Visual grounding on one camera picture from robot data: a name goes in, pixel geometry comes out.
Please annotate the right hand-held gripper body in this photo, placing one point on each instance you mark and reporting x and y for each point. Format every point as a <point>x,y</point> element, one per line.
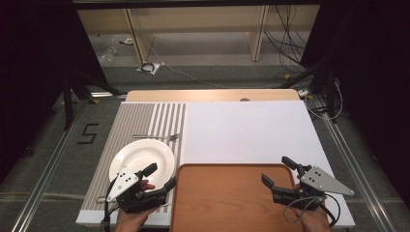
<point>317,182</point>

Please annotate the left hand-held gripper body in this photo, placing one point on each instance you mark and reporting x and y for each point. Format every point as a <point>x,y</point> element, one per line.
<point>129,193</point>

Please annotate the white plate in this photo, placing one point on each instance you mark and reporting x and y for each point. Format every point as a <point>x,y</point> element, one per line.
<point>141,156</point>

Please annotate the silver fork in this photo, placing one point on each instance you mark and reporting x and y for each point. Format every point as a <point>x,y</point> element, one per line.
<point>154,137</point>

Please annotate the brown wooden tray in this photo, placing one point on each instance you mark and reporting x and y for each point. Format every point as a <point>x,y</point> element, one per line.
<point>225,196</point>

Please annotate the person's left hand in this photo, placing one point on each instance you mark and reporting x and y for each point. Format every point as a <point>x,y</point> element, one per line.
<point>130,222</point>

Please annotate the person's right hand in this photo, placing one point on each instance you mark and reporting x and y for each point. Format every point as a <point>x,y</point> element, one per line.
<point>314,222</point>

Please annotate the white board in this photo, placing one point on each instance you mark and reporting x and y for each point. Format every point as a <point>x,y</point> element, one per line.
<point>251,132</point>

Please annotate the grey striped placemat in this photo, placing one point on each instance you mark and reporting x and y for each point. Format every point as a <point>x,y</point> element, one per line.
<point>132,119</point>

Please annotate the white power adapter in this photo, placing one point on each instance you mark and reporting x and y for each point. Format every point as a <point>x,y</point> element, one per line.
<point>303,92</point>

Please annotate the black metal stand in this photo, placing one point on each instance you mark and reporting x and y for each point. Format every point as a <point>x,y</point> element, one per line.
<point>67,103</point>
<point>329,90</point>

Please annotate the light wooden table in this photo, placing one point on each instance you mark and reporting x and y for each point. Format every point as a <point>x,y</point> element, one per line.
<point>209,95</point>

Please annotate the black curtain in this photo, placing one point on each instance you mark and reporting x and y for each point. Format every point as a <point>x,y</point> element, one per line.
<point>374,80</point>
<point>29,64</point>

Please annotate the clear plastic bag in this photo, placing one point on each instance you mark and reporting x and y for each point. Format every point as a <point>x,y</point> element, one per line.
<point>108,54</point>

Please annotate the light wooden bench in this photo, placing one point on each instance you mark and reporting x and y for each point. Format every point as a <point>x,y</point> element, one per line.
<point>193,19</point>

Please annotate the metal floor rail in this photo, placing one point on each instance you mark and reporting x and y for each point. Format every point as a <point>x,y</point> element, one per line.
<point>354,174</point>
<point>48,167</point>

